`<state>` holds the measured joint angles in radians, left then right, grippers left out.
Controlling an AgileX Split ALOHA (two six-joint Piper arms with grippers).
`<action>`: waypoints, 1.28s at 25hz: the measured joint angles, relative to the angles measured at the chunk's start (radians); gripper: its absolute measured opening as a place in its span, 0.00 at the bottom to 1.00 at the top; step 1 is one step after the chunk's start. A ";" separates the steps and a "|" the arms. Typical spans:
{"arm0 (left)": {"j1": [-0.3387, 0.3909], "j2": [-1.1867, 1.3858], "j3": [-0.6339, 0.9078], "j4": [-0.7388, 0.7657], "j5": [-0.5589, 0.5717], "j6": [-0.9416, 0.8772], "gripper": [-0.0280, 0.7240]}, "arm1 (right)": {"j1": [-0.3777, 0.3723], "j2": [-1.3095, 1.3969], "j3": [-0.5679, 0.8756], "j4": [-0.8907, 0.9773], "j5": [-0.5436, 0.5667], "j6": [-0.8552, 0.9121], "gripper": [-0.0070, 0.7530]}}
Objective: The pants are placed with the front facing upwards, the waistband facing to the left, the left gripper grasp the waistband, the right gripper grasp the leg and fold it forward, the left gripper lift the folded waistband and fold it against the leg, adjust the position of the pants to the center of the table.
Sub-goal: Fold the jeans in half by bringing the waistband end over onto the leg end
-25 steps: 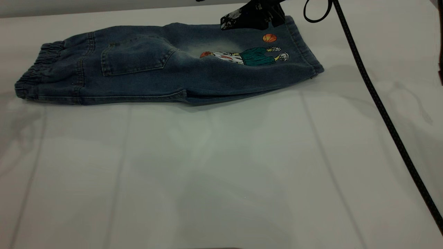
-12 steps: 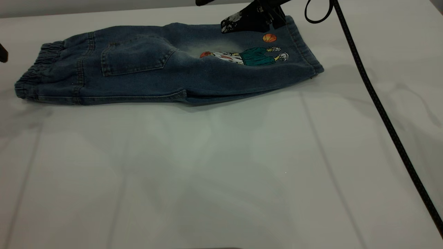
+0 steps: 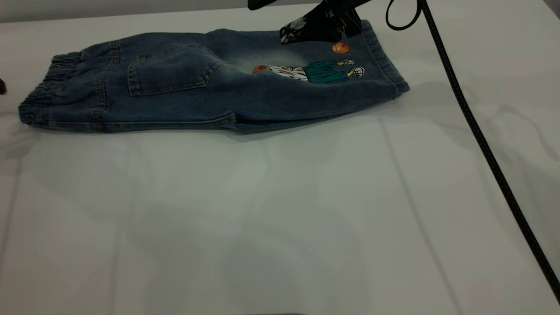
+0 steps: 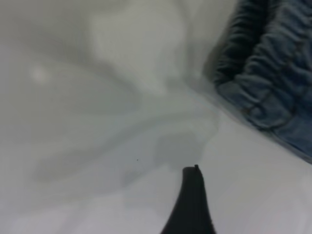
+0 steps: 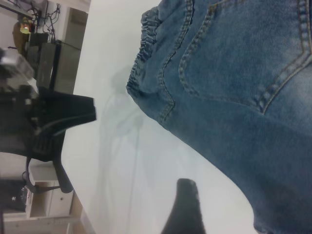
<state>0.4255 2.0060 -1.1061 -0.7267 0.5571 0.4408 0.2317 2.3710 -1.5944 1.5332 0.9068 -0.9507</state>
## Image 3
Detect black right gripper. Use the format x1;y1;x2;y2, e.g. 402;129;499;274
248;0;372;44

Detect blue denim children's jeans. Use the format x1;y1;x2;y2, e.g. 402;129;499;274
18;20;410;134

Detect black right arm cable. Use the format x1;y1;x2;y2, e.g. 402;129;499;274
386;0;560;302

